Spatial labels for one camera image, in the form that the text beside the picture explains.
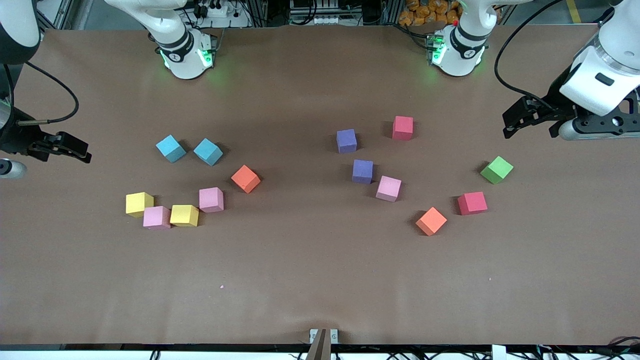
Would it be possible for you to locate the pink foam block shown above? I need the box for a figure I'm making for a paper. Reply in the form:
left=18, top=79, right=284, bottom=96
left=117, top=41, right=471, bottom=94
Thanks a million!
left=199, top=187, right=225, bottom=213
left=142, top=205, right=172, bottom=230
left=375, top=175, right=403, bottom=203

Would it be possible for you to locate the red foam block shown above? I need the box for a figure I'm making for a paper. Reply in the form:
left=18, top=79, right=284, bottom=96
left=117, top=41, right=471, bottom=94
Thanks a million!
left=457, top=191, right=489, bottom=216
left=392, top=115, right=415, bottom=141

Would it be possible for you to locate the green foam block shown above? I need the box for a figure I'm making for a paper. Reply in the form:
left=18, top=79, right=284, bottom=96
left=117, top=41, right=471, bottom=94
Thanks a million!
left=480, top=155, right=515, bottom=185

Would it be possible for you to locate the metal table edge bracket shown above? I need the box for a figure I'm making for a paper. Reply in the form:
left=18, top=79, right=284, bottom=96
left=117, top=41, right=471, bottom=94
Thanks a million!
left=309, top=328, right=339, bottom=345

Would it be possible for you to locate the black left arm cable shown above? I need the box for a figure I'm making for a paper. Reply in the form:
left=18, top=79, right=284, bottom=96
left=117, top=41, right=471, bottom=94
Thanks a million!
left=494, top=0, right=566, bottom=109

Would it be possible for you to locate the yellow foam block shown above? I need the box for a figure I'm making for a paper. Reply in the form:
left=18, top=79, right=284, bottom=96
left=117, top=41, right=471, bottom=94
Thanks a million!
left=125, top=192, right=155, bottom=218
left=169, top=204, right=200, bottom=228

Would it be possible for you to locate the purple foam block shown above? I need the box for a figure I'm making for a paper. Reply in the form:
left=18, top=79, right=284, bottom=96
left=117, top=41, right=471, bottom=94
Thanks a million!
left=336, top=128, right=358, bottom=154
left=351, top=159, right=375, bottom=185

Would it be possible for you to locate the bag of orange items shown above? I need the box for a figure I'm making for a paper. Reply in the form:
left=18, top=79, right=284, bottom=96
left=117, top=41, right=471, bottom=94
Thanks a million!
left=398, top=0, right=461, bottom=27

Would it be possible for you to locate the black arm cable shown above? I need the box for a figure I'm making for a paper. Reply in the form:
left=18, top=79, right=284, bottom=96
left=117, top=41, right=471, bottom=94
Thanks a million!
left=17, top=61, right=80, bottom=125
left=494, top=0, right=566, bottom=109

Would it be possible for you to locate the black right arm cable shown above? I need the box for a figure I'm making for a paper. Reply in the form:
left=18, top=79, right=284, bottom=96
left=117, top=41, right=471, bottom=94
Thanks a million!
left=17, top=61, right=80, bottom=125

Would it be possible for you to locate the orange foam block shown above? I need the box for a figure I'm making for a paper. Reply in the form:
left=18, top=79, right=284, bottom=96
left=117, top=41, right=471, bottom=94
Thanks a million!
left=230, top=164, right=262, bottom=194
left=415, top=206, right=448, bottom=237

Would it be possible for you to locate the blue foam block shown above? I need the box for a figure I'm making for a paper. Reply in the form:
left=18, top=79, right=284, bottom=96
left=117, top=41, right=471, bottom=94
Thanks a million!
left=193, top=138, right=224, bottom=167
left=155, top=134, right=187, bottom=164

